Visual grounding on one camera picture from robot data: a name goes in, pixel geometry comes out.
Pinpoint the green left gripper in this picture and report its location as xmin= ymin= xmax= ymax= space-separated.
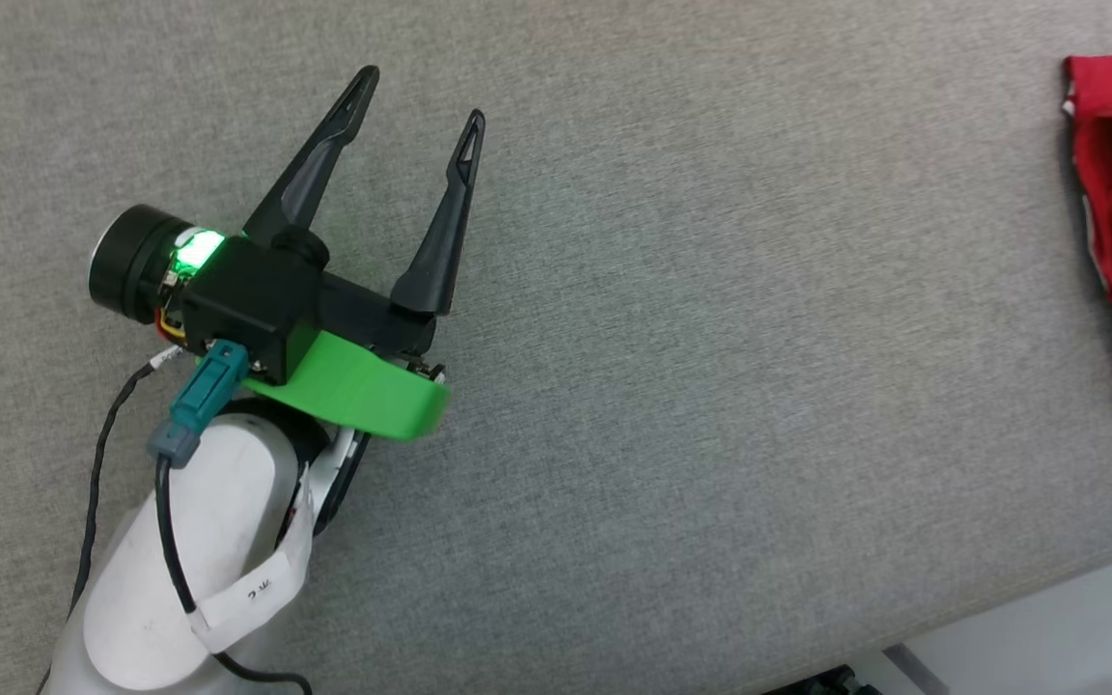
xmin=88 ymin=66 xmax=486 ymax=442

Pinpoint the teal left camera connector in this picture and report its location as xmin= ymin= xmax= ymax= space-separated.
xmin=149 ymin=343 xmax=250 ymax=471

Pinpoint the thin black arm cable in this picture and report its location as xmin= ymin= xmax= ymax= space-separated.
xmin=35 ymin=347 xmax=182 ymax=695

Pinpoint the white paper cable tag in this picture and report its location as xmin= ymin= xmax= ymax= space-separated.
xmin=191 ymin=463 xmax=314 ymax=655

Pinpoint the black left camera cable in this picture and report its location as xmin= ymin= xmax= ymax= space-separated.
xmin=155 ymin=454 xmax=316 ymax=695

